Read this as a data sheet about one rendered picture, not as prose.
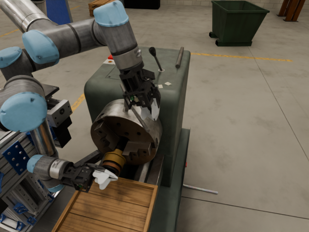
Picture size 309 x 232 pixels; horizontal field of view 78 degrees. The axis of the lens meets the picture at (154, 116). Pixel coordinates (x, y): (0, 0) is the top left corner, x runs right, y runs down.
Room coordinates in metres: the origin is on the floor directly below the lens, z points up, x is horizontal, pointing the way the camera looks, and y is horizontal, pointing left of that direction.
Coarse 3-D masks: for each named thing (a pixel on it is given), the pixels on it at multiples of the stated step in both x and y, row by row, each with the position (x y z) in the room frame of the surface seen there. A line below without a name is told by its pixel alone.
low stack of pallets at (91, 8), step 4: (96, 0) 8.79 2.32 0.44; (100, 0) 8.79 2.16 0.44; (104, 0) 8.79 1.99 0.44; (108, 0) 8.79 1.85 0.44; (112, 0) 8.79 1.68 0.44; (88, 4) 8.11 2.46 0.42; (92, 4) 8.07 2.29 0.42; (96, 4) 8.07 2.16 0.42; (100, 4) 8.02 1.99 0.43; (104, 4) 8.02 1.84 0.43; (88, 8) 8.13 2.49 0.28; (92, 8) 8.10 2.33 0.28; (92, 12) 8.09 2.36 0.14; (92, 16) 8.10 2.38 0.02
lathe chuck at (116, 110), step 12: (108, 108) 0.66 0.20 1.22; (120, 108) 0.64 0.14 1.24; (96, 120) 0.62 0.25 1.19; (108, 120) 0.60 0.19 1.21; (120, 120) 0.58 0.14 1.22; (132, 120) 0.57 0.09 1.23; (144, 120) 0.60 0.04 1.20; (120, 132) 0.58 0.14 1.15; (132, 132) 0.57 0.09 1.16; (144, 132) 0.56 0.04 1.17; (156, 132) 0.59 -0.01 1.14; (96, 144) 0.62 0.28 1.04; (144, 156) 0.56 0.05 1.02
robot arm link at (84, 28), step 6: (72, 24) 0.52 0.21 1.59; (78, 24) 0.52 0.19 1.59; (84, 24) 0.53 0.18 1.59; (90, 24) 0.53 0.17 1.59; (78, 30) 0.51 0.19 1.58; (84, 30) 0.51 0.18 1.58; (90, 30) 0.52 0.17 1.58; (84, 36) 0.51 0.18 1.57; (90, 36) 0.52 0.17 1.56; (84, 42) 0.50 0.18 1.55; (90, 42) 0.51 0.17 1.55; (96, 42) 0.52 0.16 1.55; (84, 48) 0.50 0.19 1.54; (90, 48) 0.52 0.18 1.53
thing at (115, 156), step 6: (114, 150) 0.52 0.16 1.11; (120, 150) 0.52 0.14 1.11; (108, 156) 0.48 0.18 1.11; (114, 156) 0.48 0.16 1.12; (120, 156) 0.48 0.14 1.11; (108, 162) 0.45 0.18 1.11; (114, 162) 0.46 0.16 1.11; (120, 162) 0.46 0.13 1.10; (108, 168) 0.47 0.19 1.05; (114, 168) 0.43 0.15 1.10; (120, 168) 0.46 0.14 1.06
